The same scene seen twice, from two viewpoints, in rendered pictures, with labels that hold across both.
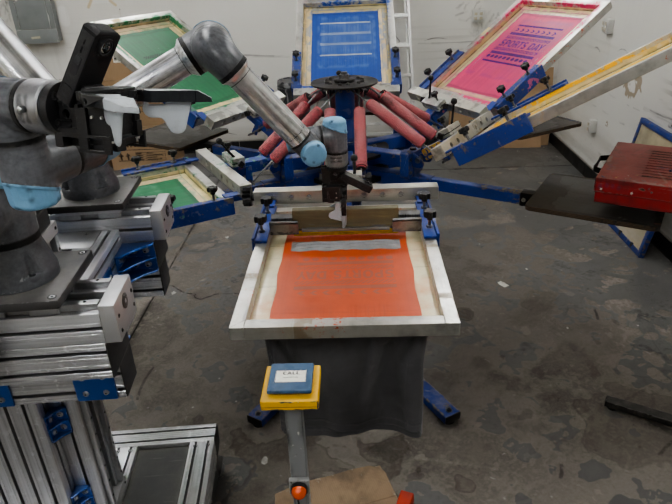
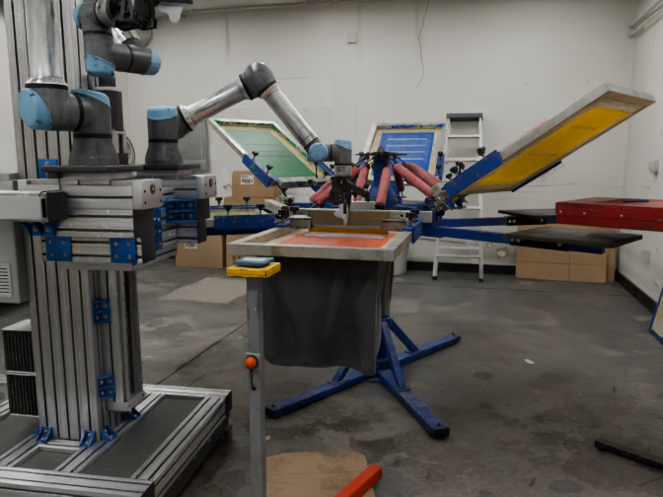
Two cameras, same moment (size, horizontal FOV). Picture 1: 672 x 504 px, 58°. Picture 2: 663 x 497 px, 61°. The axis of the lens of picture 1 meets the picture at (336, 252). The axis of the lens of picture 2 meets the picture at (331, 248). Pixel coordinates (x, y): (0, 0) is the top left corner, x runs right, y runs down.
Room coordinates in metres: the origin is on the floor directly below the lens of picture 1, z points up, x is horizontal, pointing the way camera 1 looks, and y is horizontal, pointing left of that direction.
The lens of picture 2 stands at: (-0.54, -0.49, 1.28)
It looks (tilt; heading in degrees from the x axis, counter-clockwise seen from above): 9 degrees down; 12
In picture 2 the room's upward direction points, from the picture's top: straight up
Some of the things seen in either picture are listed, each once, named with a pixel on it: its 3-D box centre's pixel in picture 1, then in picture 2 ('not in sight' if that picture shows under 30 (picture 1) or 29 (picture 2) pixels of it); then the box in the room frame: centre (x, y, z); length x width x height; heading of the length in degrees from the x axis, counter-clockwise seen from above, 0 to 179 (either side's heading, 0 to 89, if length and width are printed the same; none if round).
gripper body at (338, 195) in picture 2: (335, 182); (341, 189); (1.87, -0.01, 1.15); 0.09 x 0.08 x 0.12; 88
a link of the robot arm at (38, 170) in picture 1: (35, 167); (105, 55); (0.89, 0.45, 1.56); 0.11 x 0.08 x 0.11; 157
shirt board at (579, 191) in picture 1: (485, 189); (483, 234); (2.36, -0.64, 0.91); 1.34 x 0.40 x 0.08; 58
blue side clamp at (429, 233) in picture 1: (426, 224); (412, 230); (1.89, -0.32, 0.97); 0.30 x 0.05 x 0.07; 178
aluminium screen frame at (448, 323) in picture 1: (345, 259); (335, 237); (1.66, -0.03, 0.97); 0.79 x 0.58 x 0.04; 178
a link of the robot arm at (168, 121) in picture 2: not in sight; (163, 122); (1.61, 0.67, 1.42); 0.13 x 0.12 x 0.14; 11
